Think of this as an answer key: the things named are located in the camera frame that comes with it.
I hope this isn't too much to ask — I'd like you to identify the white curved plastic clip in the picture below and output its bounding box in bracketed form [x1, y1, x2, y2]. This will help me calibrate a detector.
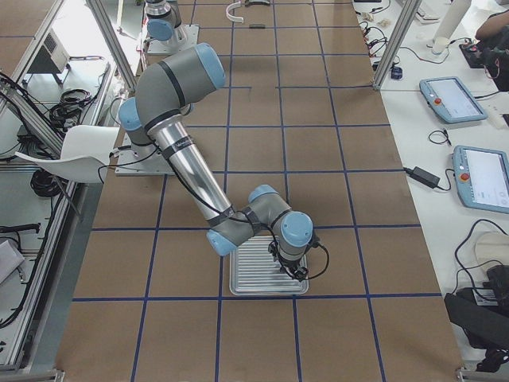
[225, 1, 244, 23]

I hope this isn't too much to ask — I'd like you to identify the black power adapter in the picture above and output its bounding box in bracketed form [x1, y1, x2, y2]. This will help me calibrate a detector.
[403, 166, 440, 189]

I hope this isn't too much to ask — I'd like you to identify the white plastic chair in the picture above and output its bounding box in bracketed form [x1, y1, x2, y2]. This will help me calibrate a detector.
[15, 125, 119, 183]

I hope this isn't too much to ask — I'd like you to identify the blue teach pendant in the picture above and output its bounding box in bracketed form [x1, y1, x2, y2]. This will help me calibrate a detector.
[452, 146, 508, 214]
[419, 76, 488, 124]

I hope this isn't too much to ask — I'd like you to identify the ribbed metal tray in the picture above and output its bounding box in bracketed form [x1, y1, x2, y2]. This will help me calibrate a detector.
[230, 236, 309, 296]

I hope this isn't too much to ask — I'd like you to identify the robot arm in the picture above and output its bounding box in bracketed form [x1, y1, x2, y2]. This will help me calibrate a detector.
[145, 0, 185, 50]
[119, 43, 318, 281]

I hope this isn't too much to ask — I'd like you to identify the aluminium frame post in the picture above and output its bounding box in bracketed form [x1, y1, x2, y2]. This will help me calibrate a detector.
[372, 1, 418, 91]

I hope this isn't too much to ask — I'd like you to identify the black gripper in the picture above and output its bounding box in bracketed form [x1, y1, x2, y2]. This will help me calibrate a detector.
[278, 259, 309, 279]

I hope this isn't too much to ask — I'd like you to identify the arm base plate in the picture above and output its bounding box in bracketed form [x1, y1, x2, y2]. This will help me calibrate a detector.
[145, 23, 200, 56]
[115, 134, 174, 177]

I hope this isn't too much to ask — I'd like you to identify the upper blue teach pendant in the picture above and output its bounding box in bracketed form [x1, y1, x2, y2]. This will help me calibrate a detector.
[419, 76, 488, 124]

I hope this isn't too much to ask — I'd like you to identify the lower blue teach pendant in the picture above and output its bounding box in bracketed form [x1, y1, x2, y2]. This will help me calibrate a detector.
[452, 146, 508, 214]

